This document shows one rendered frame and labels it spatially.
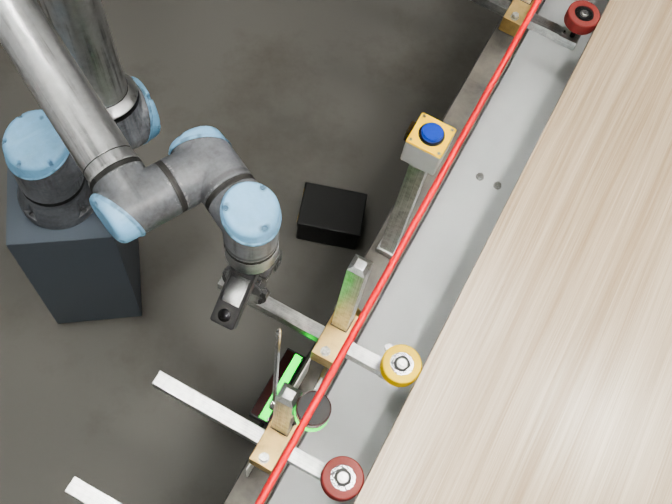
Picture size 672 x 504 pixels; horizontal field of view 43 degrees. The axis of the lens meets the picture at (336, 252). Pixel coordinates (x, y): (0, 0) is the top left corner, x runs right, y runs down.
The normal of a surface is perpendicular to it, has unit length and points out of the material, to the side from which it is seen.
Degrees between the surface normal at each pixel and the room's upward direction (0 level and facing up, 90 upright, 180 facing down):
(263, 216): 3
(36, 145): 5
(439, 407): 0
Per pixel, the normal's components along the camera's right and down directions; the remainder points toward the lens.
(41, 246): 0.13, 0.92
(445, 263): 0.09, -0.39
